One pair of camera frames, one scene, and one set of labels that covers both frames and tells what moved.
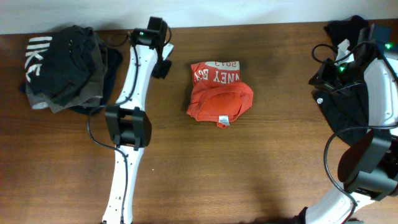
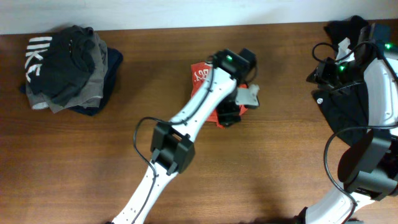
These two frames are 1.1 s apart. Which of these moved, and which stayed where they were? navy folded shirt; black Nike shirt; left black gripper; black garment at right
Moved: left black gripper
Stayed: navy folded shirt; black garment at right; black Nike shirt
